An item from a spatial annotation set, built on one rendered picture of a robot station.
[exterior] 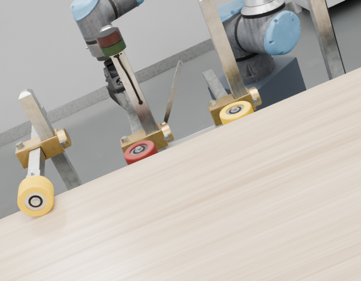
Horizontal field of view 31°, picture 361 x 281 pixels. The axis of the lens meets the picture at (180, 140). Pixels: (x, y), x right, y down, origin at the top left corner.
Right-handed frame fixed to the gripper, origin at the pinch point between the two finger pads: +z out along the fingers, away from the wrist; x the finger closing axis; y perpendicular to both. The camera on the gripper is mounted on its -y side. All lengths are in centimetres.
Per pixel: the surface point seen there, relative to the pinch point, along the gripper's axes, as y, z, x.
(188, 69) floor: 220, 88, -28
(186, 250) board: -86, -10, -4
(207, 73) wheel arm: -3.1, -3.3, -24.7
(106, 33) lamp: -31.3, -35.5, -4.2
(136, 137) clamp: -27.9, -5.2, 0.1
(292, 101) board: -48, -9, -38
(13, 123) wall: 226, 77, 93
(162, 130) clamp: -28.9, -4.9, -6.8
